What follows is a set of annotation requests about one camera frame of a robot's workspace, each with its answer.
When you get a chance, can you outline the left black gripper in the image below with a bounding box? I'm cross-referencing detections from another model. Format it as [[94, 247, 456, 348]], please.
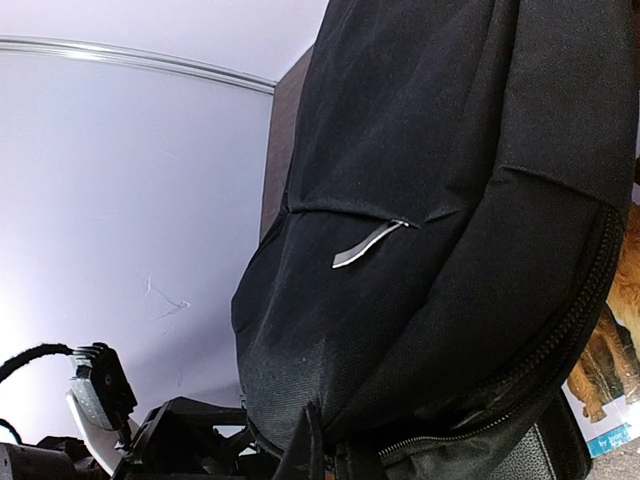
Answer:
[[1, 397, 278, 479]]

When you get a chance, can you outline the black student backpack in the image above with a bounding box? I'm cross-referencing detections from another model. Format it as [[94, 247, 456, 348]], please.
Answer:
[[231, 1, 639, 479]]

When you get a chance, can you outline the black zip pouch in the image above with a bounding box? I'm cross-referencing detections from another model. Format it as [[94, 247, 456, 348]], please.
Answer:
[[517, 391, 592, 480]]

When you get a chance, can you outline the dog picture book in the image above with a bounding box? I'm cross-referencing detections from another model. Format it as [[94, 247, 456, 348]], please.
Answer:
[[564, 179, 639, 458]]

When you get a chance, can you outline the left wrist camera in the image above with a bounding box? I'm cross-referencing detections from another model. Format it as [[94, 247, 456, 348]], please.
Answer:
[[66, 342, 138, 475]]

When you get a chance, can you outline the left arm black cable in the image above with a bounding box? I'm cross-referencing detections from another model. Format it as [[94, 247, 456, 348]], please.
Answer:
[[0, 342, 76, 446]]

